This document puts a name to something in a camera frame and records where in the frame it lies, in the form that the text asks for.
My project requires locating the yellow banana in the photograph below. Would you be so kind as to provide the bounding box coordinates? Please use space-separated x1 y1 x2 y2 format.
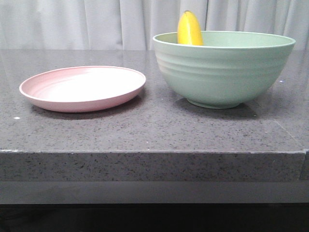
177 11 203 45

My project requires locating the pink plate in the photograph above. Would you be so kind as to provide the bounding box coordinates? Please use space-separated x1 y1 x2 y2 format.
19 66 146 113

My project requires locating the green bowl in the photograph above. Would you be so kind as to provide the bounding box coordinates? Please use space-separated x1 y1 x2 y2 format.
153 31 295 109

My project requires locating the pale grey curtain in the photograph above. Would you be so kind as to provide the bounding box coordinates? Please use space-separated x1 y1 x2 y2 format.
0 0 309 50

